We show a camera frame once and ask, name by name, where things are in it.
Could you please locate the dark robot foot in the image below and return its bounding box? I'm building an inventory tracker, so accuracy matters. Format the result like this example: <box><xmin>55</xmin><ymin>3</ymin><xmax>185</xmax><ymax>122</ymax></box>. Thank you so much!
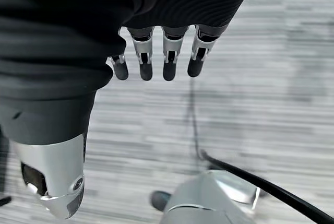
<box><xmin>150</xmin><ymin>190</ymin><xmax>172</xmax><ymax>212</ymax></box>

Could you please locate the black cable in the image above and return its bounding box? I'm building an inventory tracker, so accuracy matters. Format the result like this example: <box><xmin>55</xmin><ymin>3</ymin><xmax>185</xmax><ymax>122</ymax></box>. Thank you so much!
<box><xmin>186</xmin><ymin>76</ymin><xmax>334</xmax><ymax>224</ymax></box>

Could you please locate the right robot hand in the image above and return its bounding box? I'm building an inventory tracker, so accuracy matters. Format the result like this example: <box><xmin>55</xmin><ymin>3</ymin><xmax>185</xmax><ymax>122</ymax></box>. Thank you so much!
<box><xmin>0</xmin><ymin>0</ymin><xmax>261</xmax><ymax>220</ymax></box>

